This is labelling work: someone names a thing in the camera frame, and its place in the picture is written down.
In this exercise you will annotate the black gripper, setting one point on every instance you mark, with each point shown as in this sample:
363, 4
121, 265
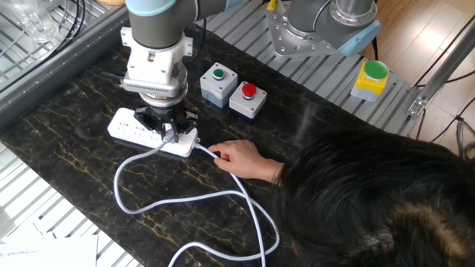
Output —
165, 114

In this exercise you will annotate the white power strip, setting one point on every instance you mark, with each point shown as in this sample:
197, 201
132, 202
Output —
120, 130

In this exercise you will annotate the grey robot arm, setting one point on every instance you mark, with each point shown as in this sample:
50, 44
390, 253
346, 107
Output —
159, 26

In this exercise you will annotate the person right forearm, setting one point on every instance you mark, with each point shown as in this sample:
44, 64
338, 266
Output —
272, 171

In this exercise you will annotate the person right hand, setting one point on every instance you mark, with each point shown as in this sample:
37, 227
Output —
239, 158

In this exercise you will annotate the grey box green push button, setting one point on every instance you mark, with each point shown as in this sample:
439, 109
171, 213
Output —
211, 87

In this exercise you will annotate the grey box red push button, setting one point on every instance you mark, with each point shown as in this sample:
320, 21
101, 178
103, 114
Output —
246, 107

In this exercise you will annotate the black marble pattern slab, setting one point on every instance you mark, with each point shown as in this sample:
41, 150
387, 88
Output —
74, 167

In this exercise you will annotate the grey aluminium beam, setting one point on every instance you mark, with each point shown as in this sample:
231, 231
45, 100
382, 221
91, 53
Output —
55, 70

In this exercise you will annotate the round wooden stand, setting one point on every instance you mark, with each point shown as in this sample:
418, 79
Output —
111, 2

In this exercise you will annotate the yellow plastic clip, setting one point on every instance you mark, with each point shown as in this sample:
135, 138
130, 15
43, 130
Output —
271, 4

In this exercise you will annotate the clear plastic container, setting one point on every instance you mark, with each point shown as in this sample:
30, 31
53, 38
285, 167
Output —
29, 22

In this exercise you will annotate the white paper sheets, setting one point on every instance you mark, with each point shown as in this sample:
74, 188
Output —
55, 252

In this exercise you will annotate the yellow box large green button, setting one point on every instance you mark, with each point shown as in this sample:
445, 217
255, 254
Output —
369, 87

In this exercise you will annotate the person head black hair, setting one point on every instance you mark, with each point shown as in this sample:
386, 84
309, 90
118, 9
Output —
371, 193

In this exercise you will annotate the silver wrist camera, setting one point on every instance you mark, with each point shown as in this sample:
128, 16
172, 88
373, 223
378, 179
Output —
148, 88

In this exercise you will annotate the silver robot mount plate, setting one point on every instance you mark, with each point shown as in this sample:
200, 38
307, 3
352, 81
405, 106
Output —
285, 41

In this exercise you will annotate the aluminium frame pole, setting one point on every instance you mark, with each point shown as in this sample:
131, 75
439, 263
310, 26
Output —
445, 68

